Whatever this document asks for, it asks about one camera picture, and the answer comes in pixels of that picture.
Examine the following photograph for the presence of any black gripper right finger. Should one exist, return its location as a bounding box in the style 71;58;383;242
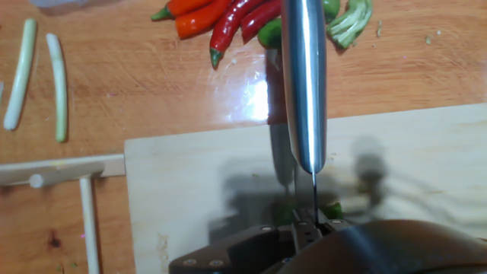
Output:
317;218;349;235

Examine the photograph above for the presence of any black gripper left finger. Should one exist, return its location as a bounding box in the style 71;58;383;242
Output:
169;218;318;274

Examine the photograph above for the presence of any steel handled kitchen knife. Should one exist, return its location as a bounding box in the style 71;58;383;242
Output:
280;0;328;225

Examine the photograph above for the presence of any green chili pepper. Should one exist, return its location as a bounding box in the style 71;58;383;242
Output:
272;201;344;228

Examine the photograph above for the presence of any red chili pepper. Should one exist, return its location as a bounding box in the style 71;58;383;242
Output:
174;0;235;41
208;0;269;70
239;0;283;46
150;0;216;22

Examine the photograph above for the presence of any wooden cutting board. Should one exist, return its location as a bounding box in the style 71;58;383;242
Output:
123;102;487;274

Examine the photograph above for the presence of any wooden peg dish rack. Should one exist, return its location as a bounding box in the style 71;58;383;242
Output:
0;153;126;274

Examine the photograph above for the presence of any split open green pepper piece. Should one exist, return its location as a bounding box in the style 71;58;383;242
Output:
326;0;374;50

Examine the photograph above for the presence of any green pepper piece with stem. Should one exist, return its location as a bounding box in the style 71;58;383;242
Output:
323;0;342;24

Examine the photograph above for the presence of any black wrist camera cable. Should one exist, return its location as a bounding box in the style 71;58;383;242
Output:
262;218;487;274

